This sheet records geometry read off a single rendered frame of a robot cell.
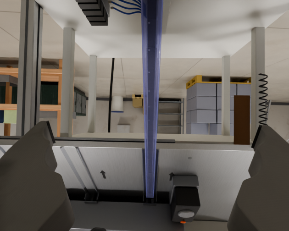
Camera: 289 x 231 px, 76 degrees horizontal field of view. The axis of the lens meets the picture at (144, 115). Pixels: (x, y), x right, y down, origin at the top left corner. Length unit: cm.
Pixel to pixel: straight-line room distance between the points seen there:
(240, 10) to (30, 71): 60
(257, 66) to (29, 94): 69
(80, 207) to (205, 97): 367
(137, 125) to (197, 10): 734
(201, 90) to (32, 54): 355
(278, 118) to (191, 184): 1000
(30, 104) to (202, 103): 355
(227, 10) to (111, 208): 59
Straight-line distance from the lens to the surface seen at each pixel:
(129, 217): 38
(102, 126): 792
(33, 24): 63
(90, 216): 39
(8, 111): 359
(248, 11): 67
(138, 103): 664
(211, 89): 400
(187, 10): 62
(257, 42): 76
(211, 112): 395
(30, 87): 58
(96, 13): 52
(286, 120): 1052
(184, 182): 31
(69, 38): 74
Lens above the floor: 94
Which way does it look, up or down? 2 degrees down
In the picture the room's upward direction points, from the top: 179 degrees counter-clockwise
